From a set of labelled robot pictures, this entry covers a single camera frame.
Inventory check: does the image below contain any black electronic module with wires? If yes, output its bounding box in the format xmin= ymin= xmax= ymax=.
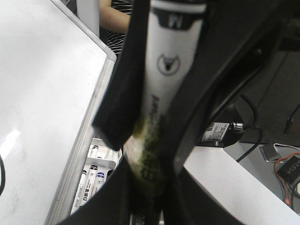
xmin=274 ymin=151 xmax=300 ymax=207

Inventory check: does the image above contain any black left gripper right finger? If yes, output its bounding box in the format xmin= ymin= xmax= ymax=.
xmin=161 ymin=0 xmax=299 ymax=225

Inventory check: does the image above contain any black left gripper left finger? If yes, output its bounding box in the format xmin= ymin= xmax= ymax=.
xmin=92 ymin=0 xmax=150 ymax=150

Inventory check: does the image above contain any white whiteboard with metal frame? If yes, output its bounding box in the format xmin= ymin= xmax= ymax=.
xmin=0 ymin=0 xmax=114 ymax=225

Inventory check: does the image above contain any white marker tray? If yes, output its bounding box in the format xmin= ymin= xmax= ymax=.
xmin=70 ymin=137 xmax=123 ymax=215

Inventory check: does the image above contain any spare black capped marker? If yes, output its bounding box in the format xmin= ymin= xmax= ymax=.
xmin=71 ymin=165 xmax=98 ymax=214

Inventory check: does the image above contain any black white whiteboard marker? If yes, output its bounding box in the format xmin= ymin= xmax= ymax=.
xmin=123 ymin=0 xmax=207 ymax=225

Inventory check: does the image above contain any spare blue capped marker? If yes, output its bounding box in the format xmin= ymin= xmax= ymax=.
xmin=92 ymin=172 xmax=105 ymax=196

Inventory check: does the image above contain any person in striped shirt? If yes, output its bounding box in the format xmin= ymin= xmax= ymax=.
xmin=98 ymin=0 xmax=134 ymax=56

